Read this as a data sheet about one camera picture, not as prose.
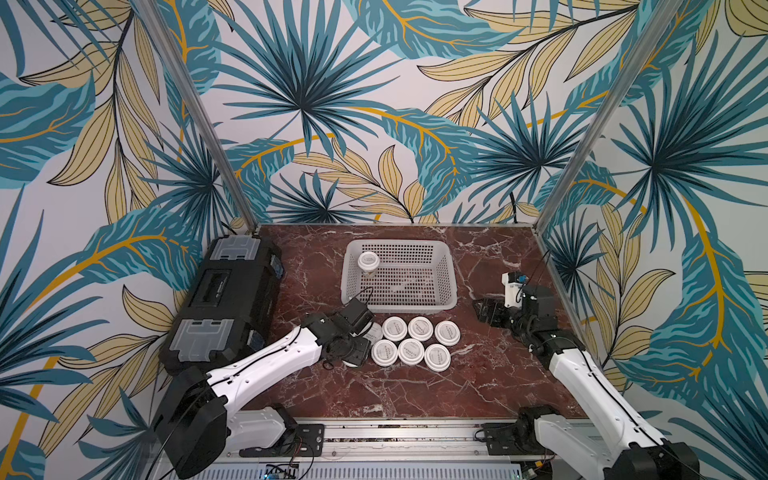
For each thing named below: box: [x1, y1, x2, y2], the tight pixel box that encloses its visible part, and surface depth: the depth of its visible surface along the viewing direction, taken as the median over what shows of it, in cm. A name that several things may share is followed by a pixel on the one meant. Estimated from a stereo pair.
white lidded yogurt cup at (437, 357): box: [424, 343, 451, 372], surface depth 82 cm
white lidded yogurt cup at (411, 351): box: [398, 338, 425, 366], surface depth 83 cm
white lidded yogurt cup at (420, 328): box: [408, 316, 434, 341], surface depth 87 cm
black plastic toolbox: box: [159, 233, 284, 375], surface depth 80 cm
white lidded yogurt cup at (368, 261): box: [358, 251, 380, 272], surface depth 100 cm
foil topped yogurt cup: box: [363, 322, 383, 345], surface depth 87 cm
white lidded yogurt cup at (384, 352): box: [371, 339, 398, 367], surface depth 83 cm
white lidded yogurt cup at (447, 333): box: [434, 320, 461, 347], surface depth 87 cm
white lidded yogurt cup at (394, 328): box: [381, 316, 408, 342], surface depth 87 cm
